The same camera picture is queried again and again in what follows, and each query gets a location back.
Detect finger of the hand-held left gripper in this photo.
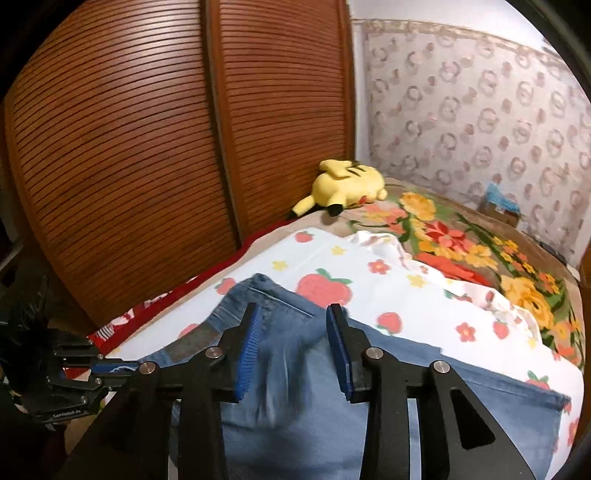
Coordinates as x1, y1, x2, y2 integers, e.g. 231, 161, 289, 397
53, 344, 141, 374
46, 375, 112, 402

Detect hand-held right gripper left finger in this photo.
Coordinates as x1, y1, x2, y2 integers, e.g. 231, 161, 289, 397
58, 302, 264, 480

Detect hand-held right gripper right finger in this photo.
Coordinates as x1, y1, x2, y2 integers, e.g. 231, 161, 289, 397
325, 304, 536, 480

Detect blue denim pants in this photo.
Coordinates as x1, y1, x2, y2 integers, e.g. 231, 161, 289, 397
141, 273, 571, 480

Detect white strawberry print sheet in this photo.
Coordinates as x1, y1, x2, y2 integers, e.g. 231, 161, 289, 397
104, 228, 580, 467

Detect floral blanket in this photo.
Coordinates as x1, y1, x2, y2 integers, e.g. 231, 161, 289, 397
318, 178, 583, 370

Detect yellow plush toy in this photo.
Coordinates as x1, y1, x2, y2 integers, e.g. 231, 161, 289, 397
292, 159, 387, 219

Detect wooden louvered wardrobe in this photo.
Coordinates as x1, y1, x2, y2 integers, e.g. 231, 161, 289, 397
0, 0, 358, 333

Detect cardboard box with blue items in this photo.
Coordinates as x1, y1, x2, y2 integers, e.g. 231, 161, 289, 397
478, 182, 526, 227

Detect circle print curtain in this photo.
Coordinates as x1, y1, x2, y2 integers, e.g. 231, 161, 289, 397
360, 18, 591, 264

